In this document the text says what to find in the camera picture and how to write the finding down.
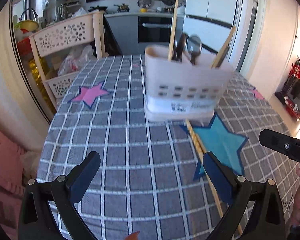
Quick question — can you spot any right hand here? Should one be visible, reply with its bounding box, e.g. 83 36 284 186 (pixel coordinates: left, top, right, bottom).
288 167 300 228

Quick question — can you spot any orange patterned chopstick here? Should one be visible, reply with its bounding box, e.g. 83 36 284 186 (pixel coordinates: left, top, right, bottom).
185 118 243 237

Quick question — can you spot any metal spoon black handle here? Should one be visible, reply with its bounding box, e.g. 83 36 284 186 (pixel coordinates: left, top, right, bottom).
172 33 188 62

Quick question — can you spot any white refrigerator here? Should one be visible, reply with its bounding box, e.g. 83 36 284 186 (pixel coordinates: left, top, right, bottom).
183 0 237 51

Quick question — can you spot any blue-tipped wooden chopstick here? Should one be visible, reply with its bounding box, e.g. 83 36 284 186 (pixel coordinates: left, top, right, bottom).
167 0 178 61

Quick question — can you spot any pink star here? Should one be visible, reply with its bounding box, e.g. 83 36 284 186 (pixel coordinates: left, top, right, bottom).
251 88 264 100
69 81 110 108

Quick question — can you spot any red bag by wall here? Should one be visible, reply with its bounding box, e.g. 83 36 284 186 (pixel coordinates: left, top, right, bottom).
275 58 300 120

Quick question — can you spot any orange star patch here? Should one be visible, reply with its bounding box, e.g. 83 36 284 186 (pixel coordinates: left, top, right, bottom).
125 231 140 240

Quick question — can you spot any blue star patch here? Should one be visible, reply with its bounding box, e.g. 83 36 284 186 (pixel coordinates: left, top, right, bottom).
192 113 249 176

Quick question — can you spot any pink star right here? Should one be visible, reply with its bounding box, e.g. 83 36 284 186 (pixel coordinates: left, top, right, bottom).
251 88 264 100

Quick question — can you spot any plain wooden chopstick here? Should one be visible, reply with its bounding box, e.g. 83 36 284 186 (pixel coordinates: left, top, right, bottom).
210 26 236 69

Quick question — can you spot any black built-in oven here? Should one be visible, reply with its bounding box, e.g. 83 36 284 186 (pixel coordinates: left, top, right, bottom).
138 16 172 43

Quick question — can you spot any beige plastic storage rack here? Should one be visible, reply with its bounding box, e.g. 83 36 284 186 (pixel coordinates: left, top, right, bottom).
29 11 108 109

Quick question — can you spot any grey checked tablecloth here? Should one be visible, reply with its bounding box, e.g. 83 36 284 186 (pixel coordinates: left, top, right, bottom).
36 53 300 240

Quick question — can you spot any white plastic utensil caddy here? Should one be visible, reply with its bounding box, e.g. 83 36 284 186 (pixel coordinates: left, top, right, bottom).
144 45 235 122

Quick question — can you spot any pink star left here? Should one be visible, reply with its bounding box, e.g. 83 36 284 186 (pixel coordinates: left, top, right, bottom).
69 81 110 108

